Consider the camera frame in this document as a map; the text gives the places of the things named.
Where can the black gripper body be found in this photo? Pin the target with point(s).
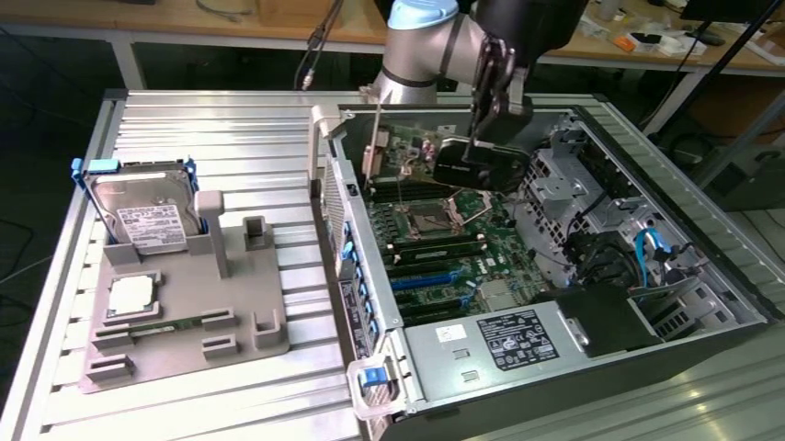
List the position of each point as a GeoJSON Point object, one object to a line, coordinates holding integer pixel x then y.
{"type": "Point", "coordinates": [534, 23]}

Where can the GPU card with black fan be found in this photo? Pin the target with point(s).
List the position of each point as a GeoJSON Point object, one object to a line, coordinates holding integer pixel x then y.
{"type": "Point", "coordinates": [479, 170]}

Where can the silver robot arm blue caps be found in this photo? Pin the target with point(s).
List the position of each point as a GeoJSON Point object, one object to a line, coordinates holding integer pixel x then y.
{"type": "Point", "coordinates": [424, 50]}

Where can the black RAM slot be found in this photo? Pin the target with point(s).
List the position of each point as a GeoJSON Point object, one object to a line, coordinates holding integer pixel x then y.
{"type": "Point", "coordinates": [403, 191]}
{"type": "Point", "coordinates": [429, 240]}
{"type": "Point", "coordinates": [405, 198]}
{"type": "Point", "coordinates": [399, 185]}

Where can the long black expansion slot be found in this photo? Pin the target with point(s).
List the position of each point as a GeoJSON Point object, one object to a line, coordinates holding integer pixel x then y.
{"type": "Point", "coordinates": [443, 267]}

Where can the blue expansion slot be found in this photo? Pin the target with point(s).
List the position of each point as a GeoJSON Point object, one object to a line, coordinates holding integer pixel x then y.
{"type": "Point", "coordinates": [424, 281]}

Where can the short black expansion slot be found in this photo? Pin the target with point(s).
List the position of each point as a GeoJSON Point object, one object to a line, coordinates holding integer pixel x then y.
{"type": "Point", "coordinates": [433, 314]}
{"type": "Point", "coordinates": [429, 299]}

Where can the orange block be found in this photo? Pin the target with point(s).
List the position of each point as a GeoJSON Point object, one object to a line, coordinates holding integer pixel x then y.
{"type": "Point", "coordinates": [624, 43]}

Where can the metal disk bay cage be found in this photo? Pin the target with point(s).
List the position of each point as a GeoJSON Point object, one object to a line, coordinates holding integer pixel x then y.
{"type": "Point", "coordinates": [555, 188]}

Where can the metal socket cover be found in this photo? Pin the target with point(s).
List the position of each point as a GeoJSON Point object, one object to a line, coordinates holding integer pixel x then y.
{"type": "Point", "coordinates": [453, 202]}

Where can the white plastic part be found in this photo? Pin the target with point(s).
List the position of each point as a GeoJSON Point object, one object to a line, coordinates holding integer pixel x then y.
{"type": "Point", "coordinates": [666, 43]}

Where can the CPU socket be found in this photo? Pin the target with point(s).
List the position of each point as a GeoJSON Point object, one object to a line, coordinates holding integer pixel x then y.
{"type": "Point", "coordinates": [429, 222]}

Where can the black computer mouse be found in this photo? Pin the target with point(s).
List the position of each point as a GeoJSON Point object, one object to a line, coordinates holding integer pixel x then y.
{"type": "Point", "coordinates": [710, 37]}

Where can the green motherboard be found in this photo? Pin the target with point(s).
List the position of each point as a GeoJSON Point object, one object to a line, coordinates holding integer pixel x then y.
{"type": "Point", "coordinates": [516, 257]}

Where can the black monitor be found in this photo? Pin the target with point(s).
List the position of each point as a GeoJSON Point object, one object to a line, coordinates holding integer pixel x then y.
{"type": "Point", "coordinates": [724, 9]}

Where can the black case lock slider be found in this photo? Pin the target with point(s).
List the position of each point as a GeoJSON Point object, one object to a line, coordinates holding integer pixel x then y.
{"type": "Point", "coordinates": [352, 189]}

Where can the black slanted pole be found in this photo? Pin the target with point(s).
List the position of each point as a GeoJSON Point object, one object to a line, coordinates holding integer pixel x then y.
{"type": "Point", "coordinates": [718, 68]}

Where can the cardboard box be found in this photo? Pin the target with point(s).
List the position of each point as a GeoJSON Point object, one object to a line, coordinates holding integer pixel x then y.
{"type": "Point", "coordinates": [295, 14]}

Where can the silver chipset heatsink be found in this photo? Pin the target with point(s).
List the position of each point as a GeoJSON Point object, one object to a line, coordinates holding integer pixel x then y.
{"type": "Point", "coordinates": [497, 297]}

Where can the black equipment box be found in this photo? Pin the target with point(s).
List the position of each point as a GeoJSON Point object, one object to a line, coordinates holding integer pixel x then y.
{"type": "Point", "coordinates": [748, 184]}

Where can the black plastic cover box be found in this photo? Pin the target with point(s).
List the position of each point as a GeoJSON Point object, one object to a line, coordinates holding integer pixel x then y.
{"type": "Point", "coordinates": [602, 321]}

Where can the grey power supply unit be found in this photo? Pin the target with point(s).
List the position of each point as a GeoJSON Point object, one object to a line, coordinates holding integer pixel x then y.
{"type": "Point", "coordinates": [443, 367]}

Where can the blue case latch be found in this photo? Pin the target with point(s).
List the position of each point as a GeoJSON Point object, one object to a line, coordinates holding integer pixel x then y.
{"type": "Point", "coordinates": [372, 379]}

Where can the silver hard disk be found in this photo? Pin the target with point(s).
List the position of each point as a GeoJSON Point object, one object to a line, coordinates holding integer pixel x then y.
{"type": "Point", "coordinates": [141, 197]}

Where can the black and grey PC case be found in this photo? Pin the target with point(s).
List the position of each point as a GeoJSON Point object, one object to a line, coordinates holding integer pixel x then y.
{"type": "Point", "coordinates": [614, 404]}

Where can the grey parts rack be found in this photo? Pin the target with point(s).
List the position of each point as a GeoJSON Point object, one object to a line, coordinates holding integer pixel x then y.
{"type": "Point", "coordinates": [185, 285]}

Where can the blue disk carrier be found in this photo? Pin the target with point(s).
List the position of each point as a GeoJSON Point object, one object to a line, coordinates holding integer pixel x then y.
{"type": "Point", "coordinates": [101, 165]}

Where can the silver CPU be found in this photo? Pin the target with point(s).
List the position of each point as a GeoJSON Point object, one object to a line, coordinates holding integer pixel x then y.
{"type": "Point", "coordinates": [132, 296]}

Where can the green RAM stick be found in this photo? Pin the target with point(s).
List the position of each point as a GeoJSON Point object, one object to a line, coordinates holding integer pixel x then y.
{"type": "Point", "coordinates": [160, 327]}

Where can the wooden desk white frame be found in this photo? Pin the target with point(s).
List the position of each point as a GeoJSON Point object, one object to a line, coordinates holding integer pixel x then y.
{"type": "Point", "coordinates": [755, 57]}
{"type": "Point", "coordinates": [154, 23]}

